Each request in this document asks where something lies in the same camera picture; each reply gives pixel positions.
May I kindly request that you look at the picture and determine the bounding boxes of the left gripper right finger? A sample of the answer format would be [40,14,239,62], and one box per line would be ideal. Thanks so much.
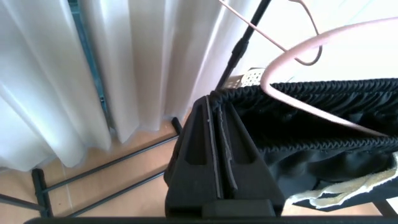
[217,104,285,215]

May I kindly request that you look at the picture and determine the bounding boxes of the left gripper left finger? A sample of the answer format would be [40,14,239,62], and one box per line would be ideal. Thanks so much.
[164,95,223,217]

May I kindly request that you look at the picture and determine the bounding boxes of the black shorts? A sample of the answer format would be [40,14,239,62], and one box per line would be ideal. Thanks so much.
[210,77,398,212]

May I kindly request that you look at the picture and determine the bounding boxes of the white laundry basket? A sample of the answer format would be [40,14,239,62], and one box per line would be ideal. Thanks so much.
[223,67,267,90]

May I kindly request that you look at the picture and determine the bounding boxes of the black clothes rack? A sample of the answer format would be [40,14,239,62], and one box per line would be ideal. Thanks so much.
[0,0,273,218]

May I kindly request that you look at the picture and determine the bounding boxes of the window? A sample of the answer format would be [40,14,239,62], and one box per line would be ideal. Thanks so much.
[67,0,109,125]

